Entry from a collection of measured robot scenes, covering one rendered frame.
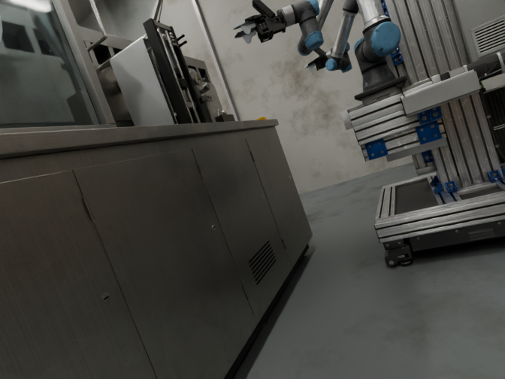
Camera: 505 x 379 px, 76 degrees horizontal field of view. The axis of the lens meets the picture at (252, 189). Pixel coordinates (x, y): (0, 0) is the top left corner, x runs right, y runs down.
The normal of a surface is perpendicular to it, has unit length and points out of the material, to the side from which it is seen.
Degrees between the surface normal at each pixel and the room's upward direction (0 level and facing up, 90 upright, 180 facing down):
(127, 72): 90
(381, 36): 98
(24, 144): 90
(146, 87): 90
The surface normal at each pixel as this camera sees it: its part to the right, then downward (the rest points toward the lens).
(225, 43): -0.40, 0.22
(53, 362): 0.86, -0.27
